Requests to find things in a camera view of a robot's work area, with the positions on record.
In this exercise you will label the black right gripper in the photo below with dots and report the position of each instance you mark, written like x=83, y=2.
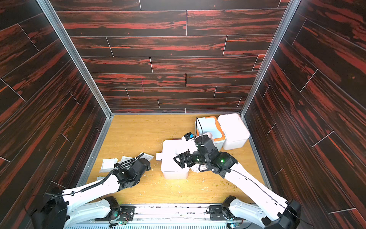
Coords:
x=185, y=157

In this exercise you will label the pink medicine chest box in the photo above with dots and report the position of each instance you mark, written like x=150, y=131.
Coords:
x=173, y=165

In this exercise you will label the white orange handled box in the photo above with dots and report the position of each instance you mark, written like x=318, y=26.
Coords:
x=211, y=126

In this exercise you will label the white pink first aid box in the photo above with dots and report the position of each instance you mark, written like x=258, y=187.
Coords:
x=235, y=131

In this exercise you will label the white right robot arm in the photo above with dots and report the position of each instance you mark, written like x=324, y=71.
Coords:
x=269, y=211

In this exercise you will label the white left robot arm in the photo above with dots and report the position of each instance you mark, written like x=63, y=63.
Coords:
x=60, y=209

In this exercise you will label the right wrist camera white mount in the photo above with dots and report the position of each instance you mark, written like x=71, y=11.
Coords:
x=189, y=142

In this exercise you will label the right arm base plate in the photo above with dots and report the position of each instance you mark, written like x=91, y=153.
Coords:
x=215, y=213

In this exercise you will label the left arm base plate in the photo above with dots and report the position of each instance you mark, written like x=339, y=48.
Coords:
x=123, y=214

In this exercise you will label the aluminium frame rail right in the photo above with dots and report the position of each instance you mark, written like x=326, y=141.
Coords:
x=278, y=36

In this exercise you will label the aluminium frame rail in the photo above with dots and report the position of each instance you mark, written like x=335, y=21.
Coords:
x=278, y=36
x=65, y=39

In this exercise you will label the aluminium frame rail left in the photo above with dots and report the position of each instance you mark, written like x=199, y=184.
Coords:
x=65, y=39

